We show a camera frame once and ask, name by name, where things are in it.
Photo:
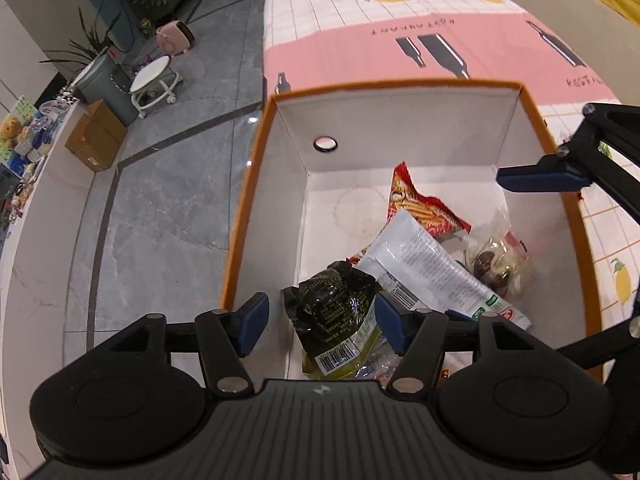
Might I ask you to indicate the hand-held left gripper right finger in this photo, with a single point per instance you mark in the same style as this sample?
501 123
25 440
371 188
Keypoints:
390 325

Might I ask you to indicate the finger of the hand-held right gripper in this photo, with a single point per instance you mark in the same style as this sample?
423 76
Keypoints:
540 178
600 347

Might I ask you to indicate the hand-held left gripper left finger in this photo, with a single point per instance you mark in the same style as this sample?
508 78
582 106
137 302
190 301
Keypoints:
252 323

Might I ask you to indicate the black and green snack packet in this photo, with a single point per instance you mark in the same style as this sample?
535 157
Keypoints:
330 305

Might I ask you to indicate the white long snack packet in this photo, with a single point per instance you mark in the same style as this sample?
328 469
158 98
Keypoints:
425 260

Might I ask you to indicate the clear packet of chocolate balls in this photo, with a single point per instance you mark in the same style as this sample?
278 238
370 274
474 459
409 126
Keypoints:
492 265

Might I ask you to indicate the orange rimmed white cardboard box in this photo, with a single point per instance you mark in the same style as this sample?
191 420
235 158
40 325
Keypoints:
450 125

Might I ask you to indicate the red snack bag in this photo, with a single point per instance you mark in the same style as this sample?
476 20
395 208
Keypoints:
425 215

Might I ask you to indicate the white curved counter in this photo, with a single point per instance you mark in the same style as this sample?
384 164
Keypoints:
40 260

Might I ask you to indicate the pink and white printed tablecloth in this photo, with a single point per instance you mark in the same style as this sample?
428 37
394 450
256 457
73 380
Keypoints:
350 55

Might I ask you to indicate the brown cardboard box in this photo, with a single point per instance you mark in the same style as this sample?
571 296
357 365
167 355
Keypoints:
95 135

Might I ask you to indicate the grey trash bin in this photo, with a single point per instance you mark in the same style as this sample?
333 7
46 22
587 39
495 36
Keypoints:
110 95

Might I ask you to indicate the white round wheeled stool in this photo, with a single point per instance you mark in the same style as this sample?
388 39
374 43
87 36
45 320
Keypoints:
150 72

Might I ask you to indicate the shelf of mixed goods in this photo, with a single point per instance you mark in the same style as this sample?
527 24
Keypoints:
25 140

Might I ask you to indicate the small pink heater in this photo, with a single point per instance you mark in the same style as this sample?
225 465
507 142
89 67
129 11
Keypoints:
175 37

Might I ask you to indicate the long leaf potted plant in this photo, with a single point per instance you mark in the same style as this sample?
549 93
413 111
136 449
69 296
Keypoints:
95 40

